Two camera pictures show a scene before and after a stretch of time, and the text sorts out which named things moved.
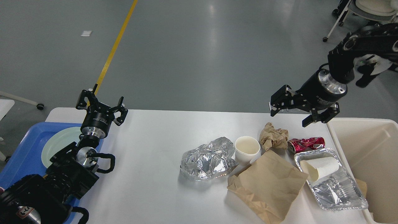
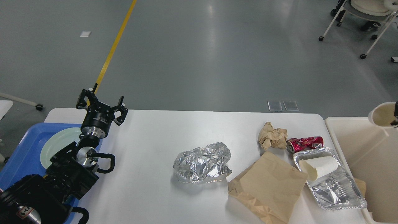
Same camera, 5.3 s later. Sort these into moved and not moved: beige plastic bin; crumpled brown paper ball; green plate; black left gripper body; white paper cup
Moved: white paper cup
Not moved: black left gripper body; beige plastic bin; green plate; crumpled brown paper ball
